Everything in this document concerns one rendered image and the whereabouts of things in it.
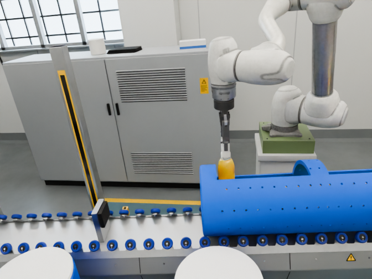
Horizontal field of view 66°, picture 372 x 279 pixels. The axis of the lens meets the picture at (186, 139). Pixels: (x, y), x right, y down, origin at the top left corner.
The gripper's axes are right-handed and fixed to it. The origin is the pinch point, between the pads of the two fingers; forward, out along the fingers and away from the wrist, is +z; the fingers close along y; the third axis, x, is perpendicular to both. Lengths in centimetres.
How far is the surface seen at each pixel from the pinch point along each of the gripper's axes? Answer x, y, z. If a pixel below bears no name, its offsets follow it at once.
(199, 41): -8, -171, -23
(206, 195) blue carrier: -8.4, 16.1, 10.9
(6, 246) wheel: -92, 16, 32
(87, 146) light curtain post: -67, -25, 7
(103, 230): -53, 9, 32
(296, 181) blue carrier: 24.3, 13.3, 8.7
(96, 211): -54, 9, 21
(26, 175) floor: -240, -207, 126
